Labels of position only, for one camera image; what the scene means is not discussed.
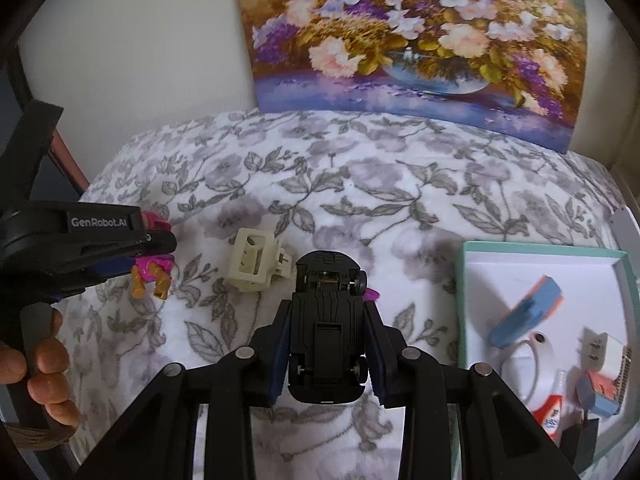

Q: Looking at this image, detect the white charger adapter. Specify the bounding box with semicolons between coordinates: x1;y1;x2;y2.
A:
580;327;631;386

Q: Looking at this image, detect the person's left hand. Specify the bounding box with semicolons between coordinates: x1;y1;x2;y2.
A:
0;310;81;426

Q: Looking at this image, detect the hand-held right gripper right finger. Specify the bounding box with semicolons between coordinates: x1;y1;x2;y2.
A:
362;302;581;480

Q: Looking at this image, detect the cream plastic hair clip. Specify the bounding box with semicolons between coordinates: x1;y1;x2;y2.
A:
226;228;293;292

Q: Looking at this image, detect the grey flat object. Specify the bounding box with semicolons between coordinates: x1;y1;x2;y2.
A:
611;206;635;252

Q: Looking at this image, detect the teal box with white inside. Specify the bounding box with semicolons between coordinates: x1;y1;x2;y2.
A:
454;240;640;480

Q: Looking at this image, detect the red and white glue tube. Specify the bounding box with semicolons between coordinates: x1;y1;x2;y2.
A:
531;370;568;443

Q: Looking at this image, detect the salmon pink board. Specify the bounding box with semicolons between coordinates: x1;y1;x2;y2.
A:
50;129;92;195

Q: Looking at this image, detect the black toy car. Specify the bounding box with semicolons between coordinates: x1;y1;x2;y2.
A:
285;249;372;405

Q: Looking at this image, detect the orange and blue eraser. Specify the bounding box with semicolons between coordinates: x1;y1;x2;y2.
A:
575;371;623;418

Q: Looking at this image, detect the black charger adapter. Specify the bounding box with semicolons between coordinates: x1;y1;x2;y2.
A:
560;417;601;476

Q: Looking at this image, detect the orange and blue case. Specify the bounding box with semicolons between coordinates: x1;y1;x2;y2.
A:
487;274;566;348

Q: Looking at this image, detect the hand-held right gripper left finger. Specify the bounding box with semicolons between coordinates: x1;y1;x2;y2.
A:
72;300;293;480

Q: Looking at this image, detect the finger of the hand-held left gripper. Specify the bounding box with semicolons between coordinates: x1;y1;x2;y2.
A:
82;229;178;273
50;255;143;306

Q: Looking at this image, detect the white smart band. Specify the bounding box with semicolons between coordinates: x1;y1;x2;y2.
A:
500;332;551;403

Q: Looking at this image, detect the floral painting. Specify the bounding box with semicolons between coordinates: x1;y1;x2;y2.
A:
231;0;587;155

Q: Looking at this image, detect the pink puppy toy figure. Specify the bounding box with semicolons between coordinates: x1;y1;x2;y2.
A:
131;210;176;302

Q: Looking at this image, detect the dark furniture panel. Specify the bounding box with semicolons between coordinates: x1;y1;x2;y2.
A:
15;42;88;207

